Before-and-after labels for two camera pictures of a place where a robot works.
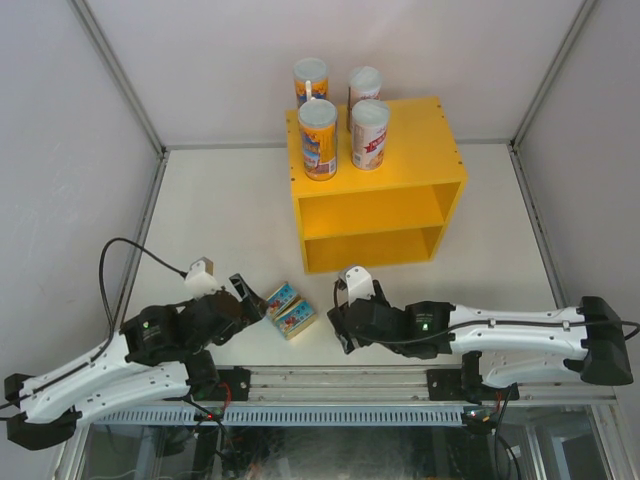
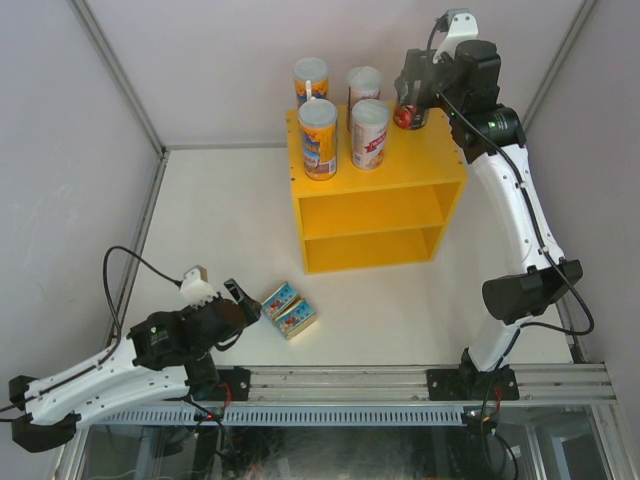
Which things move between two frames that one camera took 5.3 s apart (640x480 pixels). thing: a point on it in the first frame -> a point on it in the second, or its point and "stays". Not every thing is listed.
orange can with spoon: x=310 y=80 stays
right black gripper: x=335 y=316 -> x=416 y=68
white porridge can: x=369 y=133 stays
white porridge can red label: x=365 y=84 stays
